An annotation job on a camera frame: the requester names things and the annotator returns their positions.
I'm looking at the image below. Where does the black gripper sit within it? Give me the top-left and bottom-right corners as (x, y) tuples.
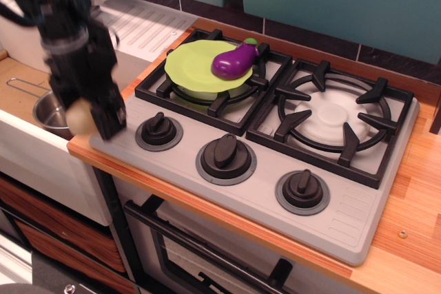
(43, 20), (127, 140)

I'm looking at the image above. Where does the beige toy potato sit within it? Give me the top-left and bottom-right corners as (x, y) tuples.
(65, 98), (96, 136)

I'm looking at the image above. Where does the purple toy eggplant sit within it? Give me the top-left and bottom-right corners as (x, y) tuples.
(211, 38), (259, 81)

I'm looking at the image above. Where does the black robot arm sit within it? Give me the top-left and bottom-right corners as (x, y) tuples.
(1, 0), (126, 140)

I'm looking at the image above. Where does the small steel pot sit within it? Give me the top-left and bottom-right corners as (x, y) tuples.
(6, 78), (73, 140)

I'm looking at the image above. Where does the white toy sink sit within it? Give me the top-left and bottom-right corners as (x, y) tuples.
(1, 0), (196, 225)

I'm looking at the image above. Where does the lime green plate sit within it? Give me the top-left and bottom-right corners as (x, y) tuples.
(165, 40), (253, 93)

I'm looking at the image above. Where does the left black burner grate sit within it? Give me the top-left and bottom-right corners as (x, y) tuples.
(135, 29), (293, 136)

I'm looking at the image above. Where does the black burner grate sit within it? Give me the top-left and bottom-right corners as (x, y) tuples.
(247, 59), (415, 189)
(135, 29), (293, 136)

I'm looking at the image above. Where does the left black stove knob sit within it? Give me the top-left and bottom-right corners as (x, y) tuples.
(135, 112), (183, 152)

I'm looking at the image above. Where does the black stove knob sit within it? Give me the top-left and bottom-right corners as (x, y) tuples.
(275, 169), (331, 216)
(196, 134), (257, 186)
(135, 112), (183, 152)

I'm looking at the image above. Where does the upper wooden drawer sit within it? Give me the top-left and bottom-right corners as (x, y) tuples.
(1, 174), (118, 260)

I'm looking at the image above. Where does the wooden drawer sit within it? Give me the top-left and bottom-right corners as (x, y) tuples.
(1, 174), (118, 260)
(16, 220), (136, 294)

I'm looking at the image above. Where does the middle black stove knob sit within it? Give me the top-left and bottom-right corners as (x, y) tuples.
(196, 134), (257, 186)

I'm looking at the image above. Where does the lower wooden drawer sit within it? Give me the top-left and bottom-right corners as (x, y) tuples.
(16, 220), (136, 294)

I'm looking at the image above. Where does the toy oven door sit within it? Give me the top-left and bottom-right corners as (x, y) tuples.
(114, 178), (354, 293)

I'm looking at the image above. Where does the grey toy stove top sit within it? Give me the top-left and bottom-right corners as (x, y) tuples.
(90, 59), (419, 267)

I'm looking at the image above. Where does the right black stove knob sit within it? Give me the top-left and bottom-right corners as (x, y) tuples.
(275, 169), (331, 216)

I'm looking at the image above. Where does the right white burner cap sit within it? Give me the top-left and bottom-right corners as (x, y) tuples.
(293, 81), (382, 146)

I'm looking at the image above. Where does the right black burner grate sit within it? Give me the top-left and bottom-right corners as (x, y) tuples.
(247, 59), (415, 189)

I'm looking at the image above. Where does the black oven door handle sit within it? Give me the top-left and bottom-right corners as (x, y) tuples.
(124, 200), (292, 293)

